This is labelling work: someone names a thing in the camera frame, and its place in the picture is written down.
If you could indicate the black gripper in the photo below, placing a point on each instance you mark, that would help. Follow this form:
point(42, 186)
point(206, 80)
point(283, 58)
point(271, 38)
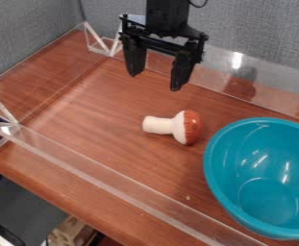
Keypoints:
point(162, 30)

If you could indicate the red and white toy mushroom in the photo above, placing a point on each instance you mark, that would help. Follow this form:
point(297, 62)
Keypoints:
point(185, 126)

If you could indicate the blue plastic bowl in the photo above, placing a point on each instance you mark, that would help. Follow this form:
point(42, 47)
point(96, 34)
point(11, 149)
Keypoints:
point(252, 169)

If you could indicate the clear acrylic back barrier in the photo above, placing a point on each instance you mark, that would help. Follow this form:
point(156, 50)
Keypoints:
point(233, 74)

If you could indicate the clear acrylic barrier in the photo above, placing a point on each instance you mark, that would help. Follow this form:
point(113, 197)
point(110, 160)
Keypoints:
point(128, 210)
point(233, 74)
point(30, 84)

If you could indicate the clear acrylic left barrier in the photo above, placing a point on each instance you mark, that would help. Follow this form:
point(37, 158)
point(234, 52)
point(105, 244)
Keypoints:
point(30, 84)

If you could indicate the clear acrylic front barrier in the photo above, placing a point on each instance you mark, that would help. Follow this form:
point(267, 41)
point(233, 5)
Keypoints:
point(128, 210)

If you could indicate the wooden block under table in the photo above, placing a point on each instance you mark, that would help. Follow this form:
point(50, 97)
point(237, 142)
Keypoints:
point(71, 233)

